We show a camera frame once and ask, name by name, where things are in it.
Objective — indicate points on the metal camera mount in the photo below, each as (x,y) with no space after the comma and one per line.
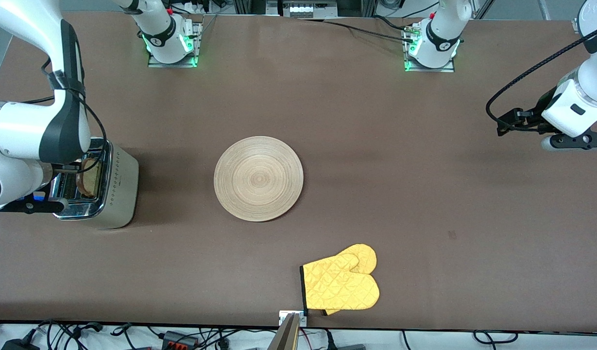
(287,335)

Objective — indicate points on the round wooden plate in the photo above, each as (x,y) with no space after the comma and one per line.
(258,179)

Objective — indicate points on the black orange connector block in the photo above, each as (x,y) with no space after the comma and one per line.
(179,339)

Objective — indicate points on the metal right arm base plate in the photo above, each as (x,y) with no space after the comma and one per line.
(174,65)

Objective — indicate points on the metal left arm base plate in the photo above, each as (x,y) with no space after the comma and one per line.
(429,70)

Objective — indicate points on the brown-crust bread slice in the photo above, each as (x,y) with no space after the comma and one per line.
(92,180)

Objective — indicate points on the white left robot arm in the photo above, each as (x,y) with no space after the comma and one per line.
(441,30)

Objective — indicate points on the black plug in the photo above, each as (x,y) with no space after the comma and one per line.
(331,342)

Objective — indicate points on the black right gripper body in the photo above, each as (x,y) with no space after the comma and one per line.
(63,169)

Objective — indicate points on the black power adapter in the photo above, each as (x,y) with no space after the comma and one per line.
(19,345)

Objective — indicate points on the yellow quilted oven mitt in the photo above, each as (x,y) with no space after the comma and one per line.
(342,287)

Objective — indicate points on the silver two-slot toaster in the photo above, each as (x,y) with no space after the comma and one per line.
(121,194)

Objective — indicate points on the white power strip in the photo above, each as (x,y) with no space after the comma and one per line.
(303,9)

